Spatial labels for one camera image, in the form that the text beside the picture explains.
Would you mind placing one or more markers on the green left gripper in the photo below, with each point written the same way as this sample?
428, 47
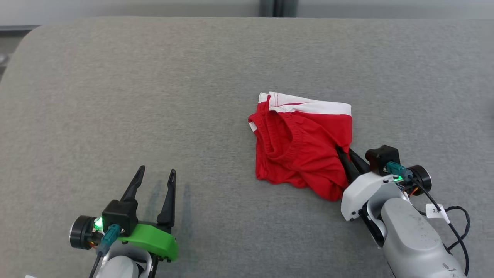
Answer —
158, 239

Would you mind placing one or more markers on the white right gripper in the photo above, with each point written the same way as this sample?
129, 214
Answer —
361, 193

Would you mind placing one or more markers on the red and white jersey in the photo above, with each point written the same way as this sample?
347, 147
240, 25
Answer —
301, 150

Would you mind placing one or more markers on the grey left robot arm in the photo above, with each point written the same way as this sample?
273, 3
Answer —
119, 266

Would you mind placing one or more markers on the black round right gripper motor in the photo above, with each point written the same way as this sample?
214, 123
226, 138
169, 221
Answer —
421, 179

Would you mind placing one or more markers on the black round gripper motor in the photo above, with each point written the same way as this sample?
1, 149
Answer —
81, 231
421, 179

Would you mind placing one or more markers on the black round left gripper motor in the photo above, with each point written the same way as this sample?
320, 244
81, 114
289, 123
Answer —
81, 231

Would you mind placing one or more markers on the grey fabric sofa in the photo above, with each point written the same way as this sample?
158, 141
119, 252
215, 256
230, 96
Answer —
154, 96

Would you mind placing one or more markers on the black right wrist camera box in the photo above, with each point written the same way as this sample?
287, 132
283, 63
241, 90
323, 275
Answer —
380, 158

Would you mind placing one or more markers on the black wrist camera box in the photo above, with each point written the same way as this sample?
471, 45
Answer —
380, 158
119, 214

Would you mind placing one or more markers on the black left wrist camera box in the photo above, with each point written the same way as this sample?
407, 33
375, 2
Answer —
119, 214

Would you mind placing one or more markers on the grey partition post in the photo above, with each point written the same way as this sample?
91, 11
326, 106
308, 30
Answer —
287, 7
266, 7

